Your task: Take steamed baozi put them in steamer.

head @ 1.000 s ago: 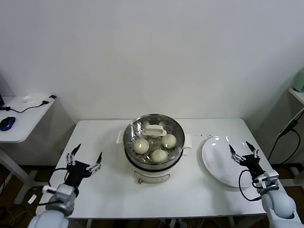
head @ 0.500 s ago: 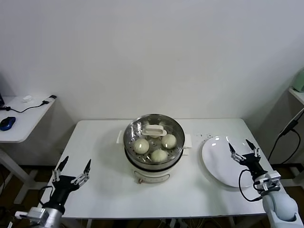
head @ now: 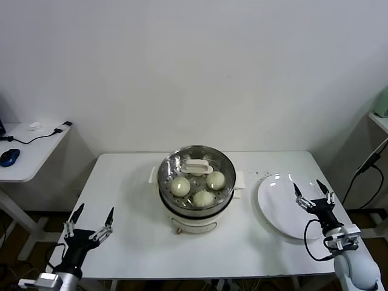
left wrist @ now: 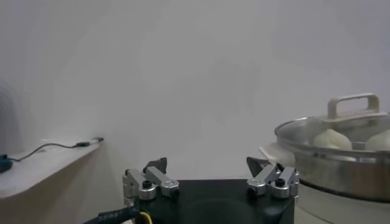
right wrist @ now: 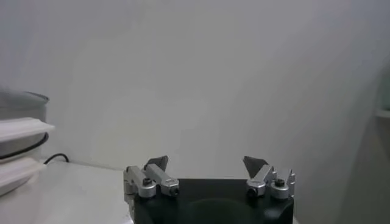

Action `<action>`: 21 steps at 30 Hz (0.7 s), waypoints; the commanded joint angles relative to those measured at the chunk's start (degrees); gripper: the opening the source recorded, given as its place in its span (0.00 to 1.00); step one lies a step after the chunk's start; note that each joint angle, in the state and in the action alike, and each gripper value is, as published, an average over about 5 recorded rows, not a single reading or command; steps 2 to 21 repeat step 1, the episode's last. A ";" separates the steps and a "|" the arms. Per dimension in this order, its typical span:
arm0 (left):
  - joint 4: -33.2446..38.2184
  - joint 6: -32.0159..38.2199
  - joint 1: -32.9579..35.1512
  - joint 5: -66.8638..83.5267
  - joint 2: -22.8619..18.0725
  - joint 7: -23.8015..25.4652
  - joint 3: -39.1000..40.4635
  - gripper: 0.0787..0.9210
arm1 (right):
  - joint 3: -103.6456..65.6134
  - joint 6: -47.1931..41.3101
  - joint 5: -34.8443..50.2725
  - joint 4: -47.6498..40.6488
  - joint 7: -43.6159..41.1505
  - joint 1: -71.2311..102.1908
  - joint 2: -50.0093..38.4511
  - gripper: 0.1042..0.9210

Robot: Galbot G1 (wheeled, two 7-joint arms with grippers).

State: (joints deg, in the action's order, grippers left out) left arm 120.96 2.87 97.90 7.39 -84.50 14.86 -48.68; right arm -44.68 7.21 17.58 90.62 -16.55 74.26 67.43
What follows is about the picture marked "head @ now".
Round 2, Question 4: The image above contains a black and white adapter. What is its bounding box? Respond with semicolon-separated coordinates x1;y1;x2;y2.
53;121;73;134

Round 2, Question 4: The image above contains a black cable with adapter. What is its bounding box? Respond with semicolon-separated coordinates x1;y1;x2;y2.
341;153;386;210

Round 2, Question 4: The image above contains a white round plate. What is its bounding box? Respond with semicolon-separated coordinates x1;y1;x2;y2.
257;173;334;241

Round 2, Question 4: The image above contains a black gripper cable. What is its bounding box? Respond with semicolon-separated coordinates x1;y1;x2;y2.
304;218;336;261
45;242;69;273

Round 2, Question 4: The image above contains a pale green appliance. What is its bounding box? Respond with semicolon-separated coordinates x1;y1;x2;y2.
374;90;388;118

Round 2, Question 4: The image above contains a dark monitor edge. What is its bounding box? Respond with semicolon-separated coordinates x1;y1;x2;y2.
0;92;7;137

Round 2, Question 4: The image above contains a white side desk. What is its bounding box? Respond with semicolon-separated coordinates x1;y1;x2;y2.
0;122;73;261

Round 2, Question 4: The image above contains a blue computer mouse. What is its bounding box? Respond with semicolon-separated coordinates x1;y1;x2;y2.
0;148;21;167

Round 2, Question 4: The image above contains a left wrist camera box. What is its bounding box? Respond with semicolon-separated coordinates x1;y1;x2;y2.
18;272;63;290

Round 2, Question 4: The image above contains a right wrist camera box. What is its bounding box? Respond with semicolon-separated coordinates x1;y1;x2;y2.
323;226;361;251

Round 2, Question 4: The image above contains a white shelf table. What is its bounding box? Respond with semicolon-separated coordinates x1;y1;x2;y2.
368;111;388;134

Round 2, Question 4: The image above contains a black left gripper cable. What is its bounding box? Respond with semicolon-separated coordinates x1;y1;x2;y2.
45;242;69;273

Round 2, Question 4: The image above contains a white electric cooking pot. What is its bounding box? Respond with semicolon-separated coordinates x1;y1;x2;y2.
148;166;246;235

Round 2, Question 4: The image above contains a white hanging cable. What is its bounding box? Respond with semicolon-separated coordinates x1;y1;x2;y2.
368;138;388;164

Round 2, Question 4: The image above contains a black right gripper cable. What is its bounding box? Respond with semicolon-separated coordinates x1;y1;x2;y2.
304;218;336;261

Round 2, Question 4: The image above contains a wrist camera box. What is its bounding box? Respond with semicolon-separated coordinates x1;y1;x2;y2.
323;226;361;251
18;272;63;290

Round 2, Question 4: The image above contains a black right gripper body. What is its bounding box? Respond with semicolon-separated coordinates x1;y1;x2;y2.
306;199;344;233

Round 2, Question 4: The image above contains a thin black desk cable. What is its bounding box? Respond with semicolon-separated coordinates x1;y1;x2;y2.
0;129;61;145

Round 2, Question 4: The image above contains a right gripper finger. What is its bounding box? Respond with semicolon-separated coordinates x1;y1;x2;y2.
316;179;335;204
292;182;313;209

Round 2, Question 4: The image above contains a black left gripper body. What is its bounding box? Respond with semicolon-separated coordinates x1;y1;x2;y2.
62;229;99;272

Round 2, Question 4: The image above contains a perforated steel steamer basket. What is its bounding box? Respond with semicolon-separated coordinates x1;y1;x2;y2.
157;146;237;213

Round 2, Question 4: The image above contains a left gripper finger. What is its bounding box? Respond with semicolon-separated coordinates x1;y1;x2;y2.
92;207;115;242
63;202;85;237

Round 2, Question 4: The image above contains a round glass pot lid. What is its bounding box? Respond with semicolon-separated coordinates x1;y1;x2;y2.
157;146;236;210

